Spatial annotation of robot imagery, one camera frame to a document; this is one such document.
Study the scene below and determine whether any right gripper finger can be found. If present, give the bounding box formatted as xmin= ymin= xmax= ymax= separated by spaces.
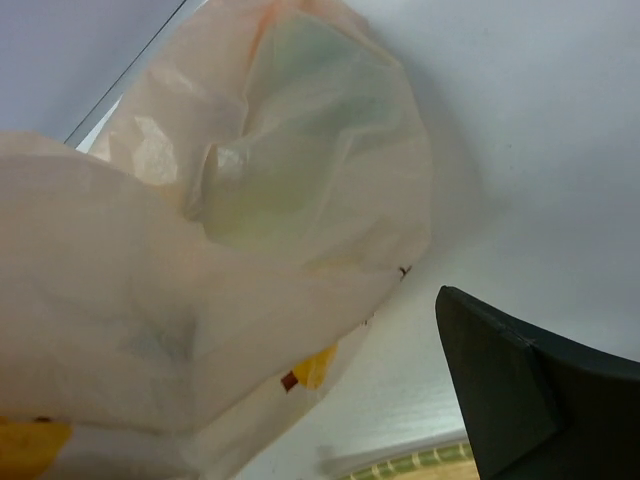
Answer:
xmin=435 ymin=286 xmax=639 ymax=479

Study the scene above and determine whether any yellow woven bamboo mat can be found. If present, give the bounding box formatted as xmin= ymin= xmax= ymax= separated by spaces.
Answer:
xmin=340 ymin=440 xmax=480 ymax=480

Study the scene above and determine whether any translucent plastic bag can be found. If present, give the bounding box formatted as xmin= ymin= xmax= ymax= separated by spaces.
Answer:
xmin=1 ymin=1 xmax=432 ymax=479

